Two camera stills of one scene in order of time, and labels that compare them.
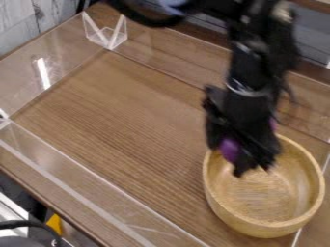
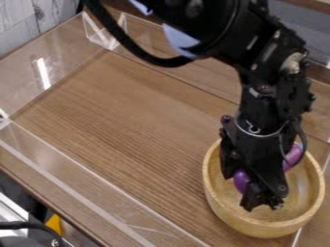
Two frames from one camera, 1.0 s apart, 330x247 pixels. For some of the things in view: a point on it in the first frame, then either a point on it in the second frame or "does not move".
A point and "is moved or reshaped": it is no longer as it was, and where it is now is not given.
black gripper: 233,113 to 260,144
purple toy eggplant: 232,148 is moved or reshaped
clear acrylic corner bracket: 107,38 does not move
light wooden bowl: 265,204 does not move
